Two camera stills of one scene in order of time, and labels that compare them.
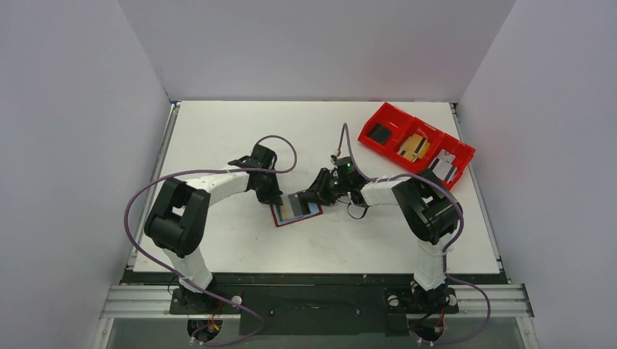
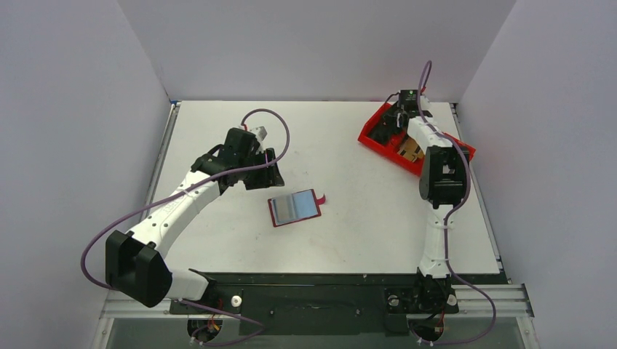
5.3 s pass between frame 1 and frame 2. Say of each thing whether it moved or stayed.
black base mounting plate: stayed
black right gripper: moved
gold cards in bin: stayed
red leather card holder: stayed
